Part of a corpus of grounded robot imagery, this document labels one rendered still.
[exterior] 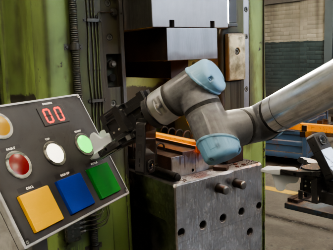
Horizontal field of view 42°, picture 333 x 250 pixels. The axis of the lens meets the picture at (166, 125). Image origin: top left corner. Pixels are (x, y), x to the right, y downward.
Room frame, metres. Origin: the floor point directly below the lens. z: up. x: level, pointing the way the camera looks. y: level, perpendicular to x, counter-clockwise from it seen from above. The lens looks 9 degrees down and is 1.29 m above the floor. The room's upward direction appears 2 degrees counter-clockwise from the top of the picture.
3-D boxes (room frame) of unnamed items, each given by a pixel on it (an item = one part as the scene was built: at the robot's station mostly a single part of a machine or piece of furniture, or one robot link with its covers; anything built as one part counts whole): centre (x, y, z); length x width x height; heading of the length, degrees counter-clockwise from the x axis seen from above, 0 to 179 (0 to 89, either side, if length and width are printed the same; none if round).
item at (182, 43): (1.51, 0.03, 1.32); 0.42 x 0.20 x 0.10; 37
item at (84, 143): (0.99, 0.19, 1.09); 0.05 x 0.03 x 0.04; 127
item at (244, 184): (1.35, -0.23, 0.87); 0.04 x 0.03 x 0.03; 37
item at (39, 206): (0.79, 0.25, 1.01); 0.07 x 0.05 x 0.07; 152
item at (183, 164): (1.51, 0.03, 0.96); 0.42 x 0.20 x 0.09; 37
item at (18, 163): (0.82, 0.29, 1.09); 0.05 x 0.03 x 0.04; 127
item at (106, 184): (0.97, 0.15, 1.01); 0.07 x 0.05 x 0.07; 152
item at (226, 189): (1.30, -0.17, 0.87); 0.04 x 0.03 x 0.03; 37
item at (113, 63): (1.35, 0.16, 1.24); 0.03 x 0.03 x 0.07; 37
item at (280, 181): (1.04, -0.27, 0.97); 0.09 x 0.03 x 0.06; 73
